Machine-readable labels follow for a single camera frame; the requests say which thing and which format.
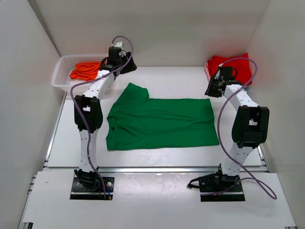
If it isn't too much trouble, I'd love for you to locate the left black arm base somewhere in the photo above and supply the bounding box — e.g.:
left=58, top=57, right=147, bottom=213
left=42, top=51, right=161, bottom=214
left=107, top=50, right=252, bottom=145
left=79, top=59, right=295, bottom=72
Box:
left=70, top=169, right=115, bottom=201

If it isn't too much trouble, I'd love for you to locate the orange t shirt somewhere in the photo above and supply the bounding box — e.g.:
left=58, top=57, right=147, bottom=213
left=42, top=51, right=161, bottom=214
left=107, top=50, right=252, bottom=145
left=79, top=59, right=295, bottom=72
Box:
left=70, top=62, right=101, bottom=81

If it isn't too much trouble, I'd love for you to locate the green t shirt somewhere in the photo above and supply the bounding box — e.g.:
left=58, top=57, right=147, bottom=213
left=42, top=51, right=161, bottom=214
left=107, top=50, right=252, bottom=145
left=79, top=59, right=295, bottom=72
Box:
left=106, top=83, right=219, bottom=151

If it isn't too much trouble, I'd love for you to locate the red folded t shirt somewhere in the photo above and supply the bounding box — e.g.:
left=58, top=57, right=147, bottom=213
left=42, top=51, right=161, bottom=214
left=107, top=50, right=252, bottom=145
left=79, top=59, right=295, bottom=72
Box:
left=208, top=52, right=252, bottom=84

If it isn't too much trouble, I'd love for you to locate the pink folded t shirt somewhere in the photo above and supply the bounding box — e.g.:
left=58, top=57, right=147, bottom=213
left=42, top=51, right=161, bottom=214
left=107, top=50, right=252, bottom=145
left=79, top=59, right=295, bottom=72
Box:
left=204, top=62, right=211, bottom=81

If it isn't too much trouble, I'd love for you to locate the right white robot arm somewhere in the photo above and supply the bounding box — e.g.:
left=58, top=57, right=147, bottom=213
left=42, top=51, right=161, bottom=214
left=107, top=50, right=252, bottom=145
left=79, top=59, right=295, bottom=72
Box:
left=205, top=66, right=270, bottom=191

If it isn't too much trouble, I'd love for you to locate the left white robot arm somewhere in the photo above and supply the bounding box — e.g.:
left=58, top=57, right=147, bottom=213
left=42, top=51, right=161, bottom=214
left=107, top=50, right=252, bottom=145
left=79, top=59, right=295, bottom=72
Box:
left=73, top=42, right=137, bottom=192

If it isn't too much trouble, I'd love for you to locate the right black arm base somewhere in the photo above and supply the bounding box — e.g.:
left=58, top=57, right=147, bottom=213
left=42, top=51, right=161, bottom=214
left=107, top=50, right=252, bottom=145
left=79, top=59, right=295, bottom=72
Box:
left=186, top=170, right=245, bottom=202

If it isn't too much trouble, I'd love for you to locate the white plastic basket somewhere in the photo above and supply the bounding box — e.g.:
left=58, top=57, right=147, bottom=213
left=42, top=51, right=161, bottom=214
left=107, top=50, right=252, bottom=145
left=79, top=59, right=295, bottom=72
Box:
left=51, top=53, right=108, bottom=92

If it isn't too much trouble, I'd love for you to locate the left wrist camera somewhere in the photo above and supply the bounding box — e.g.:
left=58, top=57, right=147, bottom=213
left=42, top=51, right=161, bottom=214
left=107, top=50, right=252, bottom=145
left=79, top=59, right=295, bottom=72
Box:
left=112, top=41, right=123, bottom=49

